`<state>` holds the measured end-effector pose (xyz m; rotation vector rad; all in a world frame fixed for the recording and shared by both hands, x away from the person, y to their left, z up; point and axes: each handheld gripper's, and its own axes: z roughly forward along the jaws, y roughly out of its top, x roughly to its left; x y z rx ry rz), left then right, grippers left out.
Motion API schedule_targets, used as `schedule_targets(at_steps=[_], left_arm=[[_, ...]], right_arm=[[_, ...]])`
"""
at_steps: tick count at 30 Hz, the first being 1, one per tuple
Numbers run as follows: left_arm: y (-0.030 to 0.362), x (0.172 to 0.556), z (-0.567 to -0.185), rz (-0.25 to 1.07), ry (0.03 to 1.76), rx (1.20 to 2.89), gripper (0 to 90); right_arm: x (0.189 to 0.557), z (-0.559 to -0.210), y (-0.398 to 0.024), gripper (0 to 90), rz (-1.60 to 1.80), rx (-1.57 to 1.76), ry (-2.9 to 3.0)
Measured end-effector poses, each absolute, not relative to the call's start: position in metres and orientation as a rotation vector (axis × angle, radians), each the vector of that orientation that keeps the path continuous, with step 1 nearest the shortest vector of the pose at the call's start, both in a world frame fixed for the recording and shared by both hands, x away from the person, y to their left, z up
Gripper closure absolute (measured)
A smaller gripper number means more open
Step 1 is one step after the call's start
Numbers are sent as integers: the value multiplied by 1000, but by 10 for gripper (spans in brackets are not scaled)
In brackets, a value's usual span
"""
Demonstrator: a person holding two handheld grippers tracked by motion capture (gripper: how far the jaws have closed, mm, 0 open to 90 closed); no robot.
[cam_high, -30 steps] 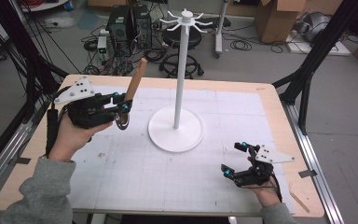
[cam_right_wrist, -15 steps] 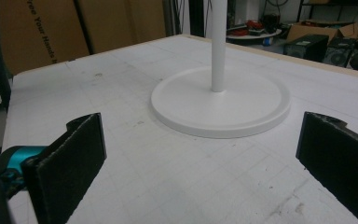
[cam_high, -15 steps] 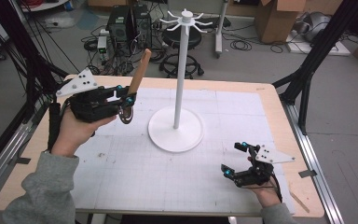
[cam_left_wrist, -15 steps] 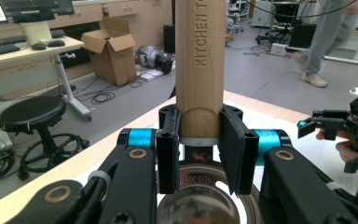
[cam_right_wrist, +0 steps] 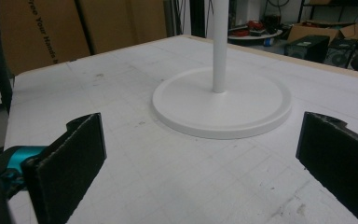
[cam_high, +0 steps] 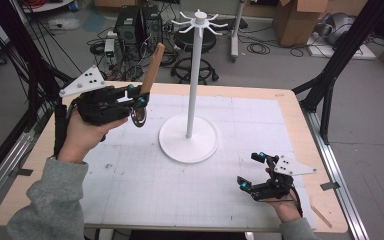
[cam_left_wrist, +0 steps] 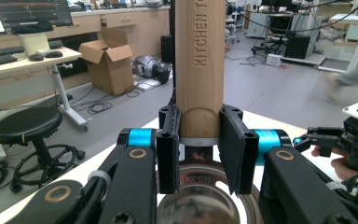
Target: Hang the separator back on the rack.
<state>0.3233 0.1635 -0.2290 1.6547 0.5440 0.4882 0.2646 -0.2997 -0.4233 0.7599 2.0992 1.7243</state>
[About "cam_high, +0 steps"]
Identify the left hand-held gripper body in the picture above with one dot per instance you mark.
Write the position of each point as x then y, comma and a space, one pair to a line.
100, 106

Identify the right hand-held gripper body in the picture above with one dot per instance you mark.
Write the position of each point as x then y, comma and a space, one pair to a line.
278, 186

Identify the person's right hand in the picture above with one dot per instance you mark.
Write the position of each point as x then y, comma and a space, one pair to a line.
288, 210

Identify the person's left hand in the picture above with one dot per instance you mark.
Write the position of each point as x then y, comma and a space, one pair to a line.
80, 140

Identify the small white power box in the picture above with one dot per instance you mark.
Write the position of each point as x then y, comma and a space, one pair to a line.
109, 46

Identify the black tape strip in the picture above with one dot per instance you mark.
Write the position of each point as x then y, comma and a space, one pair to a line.
22, 172
330, 186

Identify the white hook stand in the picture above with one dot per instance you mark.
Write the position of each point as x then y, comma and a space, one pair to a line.
193, 83

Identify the black computer tower green labels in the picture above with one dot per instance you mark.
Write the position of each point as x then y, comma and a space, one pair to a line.
126, 25

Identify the white grid mat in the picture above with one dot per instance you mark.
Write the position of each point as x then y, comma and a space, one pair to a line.
180, 196

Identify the black round stool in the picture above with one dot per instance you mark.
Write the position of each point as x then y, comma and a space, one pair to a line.
210, 42

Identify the round white table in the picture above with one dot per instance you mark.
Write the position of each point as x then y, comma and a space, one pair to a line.
46, 6

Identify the white metal floor stand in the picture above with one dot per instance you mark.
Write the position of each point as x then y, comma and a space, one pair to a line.
235, 36

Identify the white flat board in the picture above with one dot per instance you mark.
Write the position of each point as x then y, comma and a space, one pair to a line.
343, 51

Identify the large open cardboard box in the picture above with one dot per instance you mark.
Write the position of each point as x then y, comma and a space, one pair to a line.
296, 23

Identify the grey rounded device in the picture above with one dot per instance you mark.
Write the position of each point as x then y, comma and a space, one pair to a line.
338, 28

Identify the aluminium rail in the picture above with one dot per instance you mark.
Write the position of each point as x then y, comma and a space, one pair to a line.
3, 173
340, 173

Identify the black metal frame strut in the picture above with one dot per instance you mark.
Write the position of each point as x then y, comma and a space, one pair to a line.
33, 76
343, 50

